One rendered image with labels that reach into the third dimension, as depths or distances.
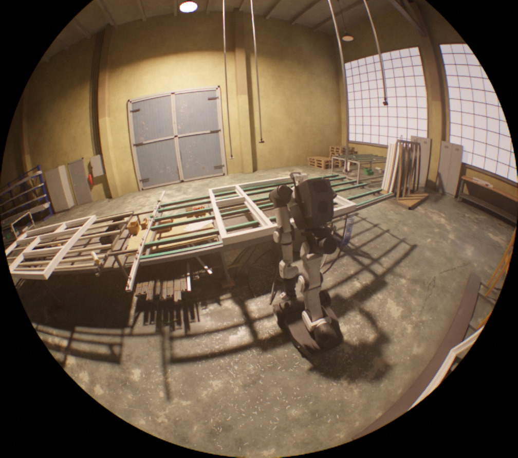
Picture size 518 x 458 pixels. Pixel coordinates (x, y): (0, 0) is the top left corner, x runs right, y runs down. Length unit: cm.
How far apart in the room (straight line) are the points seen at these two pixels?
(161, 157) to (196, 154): 152
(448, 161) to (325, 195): 705
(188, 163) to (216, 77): 395
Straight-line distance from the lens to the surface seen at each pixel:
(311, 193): 111
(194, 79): 822
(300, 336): 169
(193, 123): 772
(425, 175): 817
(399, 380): 202
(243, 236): 147
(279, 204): 114
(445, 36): 959
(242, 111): 773
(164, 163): 785
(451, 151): 789
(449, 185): 796
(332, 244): 113
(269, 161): 857
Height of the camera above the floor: 170
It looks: 21 degrees down
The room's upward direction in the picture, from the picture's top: 4 degrees counter-clockwise
